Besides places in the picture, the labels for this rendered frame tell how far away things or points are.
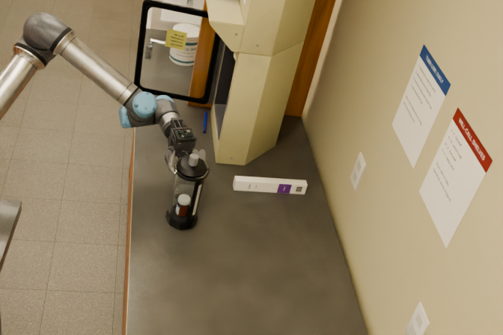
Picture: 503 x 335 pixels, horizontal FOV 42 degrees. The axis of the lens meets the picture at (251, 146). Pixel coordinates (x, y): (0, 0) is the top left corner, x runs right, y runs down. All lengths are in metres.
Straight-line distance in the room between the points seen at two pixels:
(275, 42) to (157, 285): 0.86
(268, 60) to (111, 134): 2.03
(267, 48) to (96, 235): 1.61
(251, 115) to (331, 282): 0.65
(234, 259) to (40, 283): 1.34
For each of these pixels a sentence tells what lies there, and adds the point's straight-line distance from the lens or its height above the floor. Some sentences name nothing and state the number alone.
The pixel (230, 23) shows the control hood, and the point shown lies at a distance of 2.13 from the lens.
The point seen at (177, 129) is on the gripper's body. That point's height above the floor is 1.22.
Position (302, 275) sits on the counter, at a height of 0.94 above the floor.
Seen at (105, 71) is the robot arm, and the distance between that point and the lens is 2.08.
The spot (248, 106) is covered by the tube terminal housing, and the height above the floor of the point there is 1.20.
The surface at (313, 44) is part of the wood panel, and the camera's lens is 2.64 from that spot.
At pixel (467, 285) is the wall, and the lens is 1.60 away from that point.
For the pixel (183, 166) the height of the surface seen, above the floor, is 1.19.
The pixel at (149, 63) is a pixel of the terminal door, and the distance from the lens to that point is 2.60.
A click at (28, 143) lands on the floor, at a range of 3.99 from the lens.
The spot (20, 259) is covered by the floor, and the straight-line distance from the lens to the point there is 3.32.
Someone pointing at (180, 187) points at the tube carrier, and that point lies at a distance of 2.03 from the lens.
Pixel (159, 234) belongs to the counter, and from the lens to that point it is 2.12.
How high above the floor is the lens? 2.43
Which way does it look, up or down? 36 degrees down
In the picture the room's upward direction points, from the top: 14 degrees clockwise
